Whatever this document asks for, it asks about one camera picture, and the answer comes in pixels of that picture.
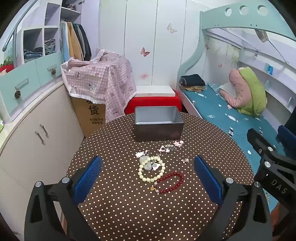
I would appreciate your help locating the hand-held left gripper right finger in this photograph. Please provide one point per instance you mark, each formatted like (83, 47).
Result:
(207, 178)

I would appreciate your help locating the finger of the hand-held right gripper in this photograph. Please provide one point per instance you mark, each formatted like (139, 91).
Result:
(285, 136)
(256, 139)

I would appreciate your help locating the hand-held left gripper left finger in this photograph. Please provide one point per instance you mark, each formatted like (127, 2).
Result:
(89, 178)

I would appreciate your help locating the small crystal earrings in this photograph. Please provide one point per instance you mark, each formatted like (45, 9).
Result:
(185, 160)

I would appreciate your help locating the pink flower ornament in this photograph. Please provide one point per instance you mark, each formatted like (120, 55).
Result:
(178, 143)

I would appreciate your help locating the white heart charm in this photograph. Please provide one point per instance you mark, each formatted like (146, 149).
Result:
(155, 166)

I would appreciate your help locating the white pink flower charm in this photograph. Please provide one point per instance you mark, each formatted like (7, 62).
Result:
(140, 154)

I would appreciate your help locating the pale jade pendant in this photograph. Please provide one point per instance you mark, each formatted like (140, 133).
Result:
(145, 160)

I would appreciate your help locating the grey metal box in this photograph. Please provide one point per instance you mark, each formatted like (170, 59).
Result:
(159, 132)

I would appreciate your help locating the person's right hand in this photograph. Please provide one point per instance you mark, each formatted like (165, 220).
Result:
(279, 215)

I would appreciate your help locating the brown polka dot tablecloth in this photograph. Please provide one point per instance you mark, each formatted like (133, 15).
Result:
(120, 208)

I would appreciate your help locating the blue printed bed sheet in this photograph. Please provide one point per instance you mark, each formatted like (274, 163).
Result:
(219, 111)

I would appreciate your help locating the green blanket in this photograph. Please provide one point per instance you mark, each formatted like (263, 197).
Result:
(256, 92)

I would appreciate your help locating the pink pillow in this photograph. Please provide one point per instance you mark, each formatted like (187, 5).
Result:
(238, 88)

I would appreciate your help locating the white patterned cloth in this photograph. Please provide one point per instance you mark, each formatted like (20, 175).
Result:
(225, 88)

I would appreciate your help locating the cardboard box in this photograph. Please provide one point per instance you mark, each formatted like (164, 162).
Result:
(92, 115)

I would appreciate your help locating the blue packet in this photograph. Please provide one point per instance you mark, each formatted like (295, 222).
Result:
(269, 68)

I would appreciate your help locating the beige cabinet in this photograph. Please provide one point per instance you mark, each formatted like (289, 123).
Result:
(46, 111)

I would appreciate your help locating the folded tan clothes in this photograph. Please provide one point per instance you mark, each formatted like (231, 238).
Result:
(193, 89)

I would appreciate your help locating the folded black clothes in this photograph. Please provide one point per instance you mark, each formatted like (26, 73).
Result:
(193, 80)

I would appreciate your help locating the red stool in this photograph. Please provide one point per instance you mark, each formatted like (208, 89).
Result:
(150, 102)

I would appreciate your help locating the white flat board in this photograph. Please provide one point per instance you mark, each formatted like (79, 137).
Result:
(155, 90)

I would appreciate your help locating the pink checked cloth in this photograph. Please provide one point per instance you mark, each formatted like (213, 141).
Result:
(104, 76)

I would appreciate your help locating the grey hanging cloth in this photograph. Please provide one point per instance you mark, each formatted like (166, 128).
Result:
(262, 35)

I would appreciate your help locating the faded pink butterfly sticker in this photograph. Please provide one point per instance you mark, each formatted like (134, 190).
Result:
(143, 76)

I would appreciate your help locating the narrow teal drawer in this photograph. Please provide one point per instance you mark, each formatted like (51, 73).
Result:
(47, 64)

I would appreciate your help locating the wide teal drawer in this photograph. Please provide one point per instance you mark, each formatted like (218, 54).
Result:
(18, 76)

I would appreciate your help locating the light blue hanging garment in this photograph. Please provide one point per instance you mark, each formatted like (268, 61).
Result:
(64, 46)

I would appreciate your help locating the tan hanging garment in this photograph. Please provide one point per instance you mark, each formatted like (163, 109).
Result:
(75, 44)

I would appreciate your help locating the folded dark jeans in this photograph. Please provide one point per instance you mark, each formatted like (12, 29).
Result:
(33, 54)

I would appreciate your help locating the dark hanging garments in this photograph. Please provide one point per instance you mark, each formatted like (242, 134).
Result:
(84, 41)

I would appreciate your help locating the folded grey jeans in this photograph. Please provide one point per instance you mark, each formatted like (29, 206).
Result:
(49, 46)

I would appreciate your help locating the red and green decoration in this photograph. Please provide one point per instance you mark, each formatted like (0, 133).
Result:
(7, 67)

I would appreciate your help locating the red butterfly sticker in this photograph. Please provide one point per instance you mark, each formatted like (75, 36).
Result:
(145, 52)

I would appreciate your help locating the beige butterfly sticker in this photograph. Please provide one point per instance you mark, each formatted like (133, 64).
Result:
(171, 28)

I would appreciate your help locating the white cubby shelf unit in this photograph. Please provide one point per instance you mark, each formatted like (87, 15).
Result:
(49, 23)

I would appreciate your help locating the white wardrobe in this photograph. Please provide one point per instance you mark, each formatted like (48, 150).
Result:
(138, 23)

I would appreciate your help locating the silver handrail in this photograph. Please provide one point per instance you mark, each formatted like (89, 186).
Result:
(13, 32)

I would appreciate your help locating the pale green bunk bed frame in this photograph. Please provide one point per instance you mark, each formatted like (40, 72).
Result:
(194, 58)

